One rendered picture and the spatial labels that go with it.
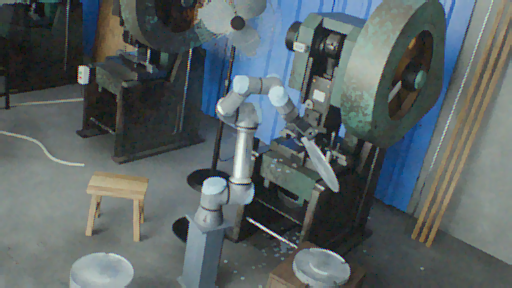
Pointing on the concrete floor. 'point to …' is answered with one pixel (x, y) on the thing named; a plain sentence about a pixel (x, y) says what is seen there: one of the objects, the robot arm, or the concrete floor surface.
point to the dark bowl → (181, 228)
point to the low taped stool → (124, 186)
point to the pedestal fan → (216, 12)
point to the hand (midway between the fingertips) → (311, 144)
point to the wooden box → (284, 277)
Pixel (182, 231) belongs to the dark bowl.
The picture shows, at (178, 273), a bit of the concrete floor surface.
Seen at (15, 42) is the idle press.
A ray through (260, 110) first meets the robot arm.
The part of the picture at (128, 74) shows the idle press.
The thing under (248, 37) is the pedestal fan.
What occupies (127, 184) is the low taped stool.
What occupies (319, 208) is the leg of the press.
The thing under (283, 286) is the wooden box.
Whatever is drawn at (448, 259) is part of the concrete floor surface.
